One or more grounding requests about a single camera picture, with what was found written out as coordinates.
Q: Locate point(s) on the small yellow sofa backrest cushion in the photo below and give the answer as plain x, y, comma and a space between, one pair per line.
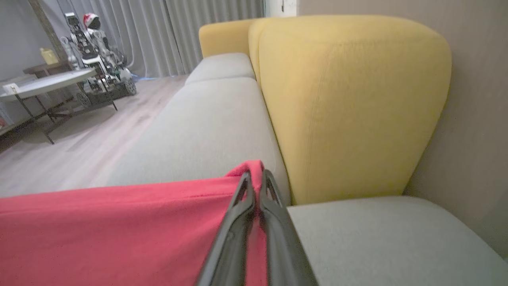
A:
224, 37

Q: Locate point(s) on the red white-trimmed sports jersey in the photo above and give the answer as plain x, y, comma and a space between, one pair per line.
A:
99, 230

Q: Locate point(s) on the red santa hat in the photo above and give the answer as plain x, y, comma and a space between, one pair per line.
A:
90, 19

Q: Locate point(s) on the white wheeled background robot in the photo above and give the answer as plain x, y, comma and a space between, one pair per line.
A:
99, 59

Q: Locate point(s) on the wide yellow sofa backrest cushion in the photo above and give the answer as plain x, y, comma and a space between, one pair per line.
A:
349, 107

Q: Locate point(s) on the white coffee table black legs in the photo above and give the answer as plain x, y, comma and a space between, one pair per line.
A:
47, 81

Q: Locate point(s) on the grey sofa seat cushion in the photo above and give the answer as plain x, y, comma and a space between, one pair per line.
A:
198, 131
222, 67

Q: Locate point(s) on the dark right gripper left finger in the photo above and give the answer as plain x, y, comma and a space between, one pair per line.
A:
232, 246

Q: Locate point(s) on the grey pleated curtain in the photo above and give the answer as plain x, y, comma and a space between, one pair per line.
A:
178, 35

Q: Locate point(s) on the tall indoor plant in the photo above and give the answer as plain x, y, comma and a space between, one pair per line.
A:
45, 28

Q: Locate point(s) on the dark wooden side table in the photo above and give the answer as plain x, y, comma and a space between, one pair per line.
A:
43, 69

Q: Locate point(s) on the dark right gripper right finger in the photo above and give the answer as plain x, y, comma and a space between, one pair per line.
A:
283, 246

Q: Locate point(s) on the small yellow container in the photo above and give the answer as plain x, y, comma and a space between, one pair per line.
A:
49, 56

